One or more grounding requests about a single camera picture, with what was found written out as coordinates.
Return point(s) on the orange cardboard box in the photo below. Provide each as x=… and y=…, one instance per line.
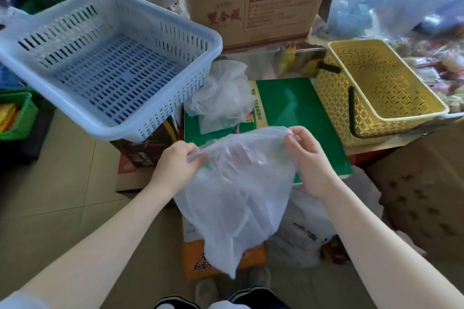
x=197, y=258

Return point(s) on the green flat cardboard box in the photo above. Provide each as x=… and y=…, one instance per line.
x=290, y=109

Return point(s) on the person's right thumb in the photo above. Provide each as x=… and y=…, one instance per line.
x=293, y=149

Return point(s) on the translucent white plastic bag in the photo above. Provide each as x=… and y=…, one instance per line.
x=237, y=189

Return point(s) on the brown patterned cardboard box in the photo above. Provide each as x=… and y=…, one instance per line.
x=424, y=189

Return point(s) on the person's left hand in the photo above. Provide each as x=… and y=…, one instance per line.
x=173, y=164

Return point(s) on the dark brown printed box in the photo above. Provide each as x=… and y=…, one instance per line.
x=145, y=153

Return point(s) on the yellow snack packets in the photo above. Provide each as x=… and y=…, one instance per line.
x=301, y=60

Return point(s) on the person's shoe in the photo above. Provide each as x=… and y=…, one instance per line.
x=260, y=276
x=206, y=292

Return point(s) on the white printed plastic bag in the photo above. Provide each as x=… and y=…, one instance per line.
x=301, y=229

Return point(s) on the green plastic basket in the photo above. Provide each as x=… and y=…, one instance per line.
x=16, y=117

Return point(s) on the pile of wrapped snacks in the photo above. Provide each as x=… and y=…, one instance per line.
x=438, y=66

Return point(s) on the crumpled white plastic bag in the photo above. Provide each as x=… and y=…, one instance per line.
x=223, y=97

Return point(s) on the person's left thumb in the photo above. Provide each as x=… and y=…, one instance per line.
x=195, y=157

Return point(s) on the person's left forearm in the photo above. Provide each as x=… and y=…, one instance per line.
x=87, y=247

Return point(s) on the person's right shoe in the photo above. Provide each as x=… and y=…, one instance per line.
x=260, y=276

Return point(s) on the large brown cardboard box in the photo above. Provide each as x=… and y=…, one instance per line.
x=253, y=1

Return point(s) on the person's right hand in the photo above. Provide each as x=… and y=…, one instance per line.
x=309, y=160

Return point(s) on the light blue plastic basket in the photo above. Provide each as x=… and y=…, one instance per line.
x=108, y=62

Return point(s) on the person's left shoe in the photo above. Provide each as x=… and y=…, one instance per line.
x=206, y=292

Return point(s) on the person's right forearm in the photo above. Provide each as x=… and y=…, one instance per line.
x=384, y=247

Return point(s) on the yellow plastic basket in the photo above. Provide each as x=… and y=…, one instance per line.
x=380, y=95

